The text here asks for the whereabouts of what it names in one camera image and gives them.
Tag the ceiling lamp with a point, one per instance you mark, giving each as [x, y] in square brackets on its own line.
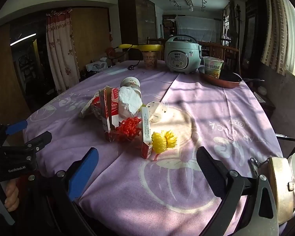
[188, 1]

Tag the small white bowl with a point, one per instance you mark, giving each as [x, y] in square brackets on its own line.
[262, 91]

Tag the small red white carton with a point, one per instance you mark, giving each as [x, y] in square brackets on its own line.
[146, 127]

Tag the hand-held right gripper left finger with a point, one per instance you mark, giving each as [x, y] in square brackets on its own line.
[83, 174]

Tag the red frying pan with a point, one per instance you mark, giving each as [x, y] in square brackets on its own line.
[226, 81]

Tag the torn red carton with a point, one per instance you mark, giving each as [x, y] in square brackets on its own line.
[114, 108]

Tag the white paper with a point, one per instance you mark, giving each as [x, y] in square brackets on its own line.
[129, 102]

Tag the snack wrapper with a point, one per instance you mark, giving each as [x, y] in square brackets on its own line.
[88, 108]

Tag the round clear plastic lid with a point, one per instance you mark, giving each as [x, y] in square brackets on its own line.
[159, 110]

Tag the purple printed blanket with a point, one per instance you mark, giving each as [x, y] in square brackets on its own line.
[186, 103]

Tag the green instant noodle cup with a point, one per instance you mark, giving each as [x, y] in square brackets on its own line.
[212, 68]

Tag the wooden sliding door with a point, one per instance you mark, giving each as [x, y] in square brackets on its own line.
[5, 78]
[91, 34]

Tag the white paper cup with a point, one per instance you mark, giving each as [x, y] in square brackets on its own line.
[129, 81]

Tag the brown instant noodle cup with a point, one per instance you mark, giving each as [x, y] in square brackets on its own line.
[150, 61]

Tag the floral white curtain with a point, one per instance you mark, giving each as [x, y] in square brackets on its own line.
[61, 49]

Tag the striped beige window curtain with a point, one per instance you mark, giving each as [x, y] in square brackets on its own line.
[275, 29]

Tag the white cloth cover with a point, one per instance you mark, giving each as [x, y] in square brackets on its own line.
[199, 27]

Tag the wooden glass-door cabinet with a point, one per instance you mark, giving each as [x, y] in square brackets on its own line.
[137, 17]

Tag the fluorescent tube lamp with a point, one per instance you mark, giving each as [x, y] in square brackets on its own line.
[22, 39]

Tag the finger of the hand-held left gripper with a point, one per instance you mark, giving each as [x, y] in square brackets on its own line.
[14, 126]
[40, 137]

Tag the red plastic bag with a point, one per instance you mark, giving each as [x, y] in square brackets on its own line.
[110, 51]

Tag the dark tall wooden cabinet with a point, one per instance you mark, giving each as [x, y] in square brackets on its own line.
[253, 29]

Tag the person's left hand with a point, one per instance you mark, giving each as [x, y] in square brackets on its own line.
[11, 196]

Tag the orange-red plastic flower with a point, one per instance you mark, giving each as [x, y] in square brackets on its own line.
[129, 127]

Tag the gold metal pot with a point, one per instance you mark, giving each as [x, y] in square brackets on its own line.
[280, 189]

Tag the white plastic bag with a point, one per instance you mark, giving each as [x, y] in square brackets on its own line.
[95, 66]

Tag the pale green rice cooker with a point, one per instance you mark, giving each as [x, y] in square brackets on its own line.
[179, 56]

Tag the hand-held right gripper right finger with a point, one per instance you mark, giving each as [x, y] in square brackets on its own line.
[211, 174]

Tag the wooden chair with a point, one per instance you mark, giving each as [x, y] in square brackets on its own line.
[221, 51]
[159, 40]

